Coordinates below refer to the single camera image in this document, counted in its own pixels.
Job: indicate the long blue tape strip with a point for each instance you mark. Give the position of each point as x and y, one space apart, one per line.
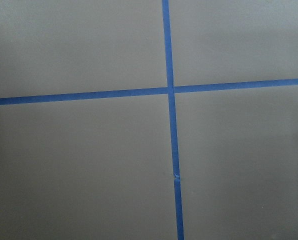
173 119

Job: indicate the crossing blue tape strip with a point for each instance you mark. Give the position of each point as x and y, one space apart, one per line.
146 91

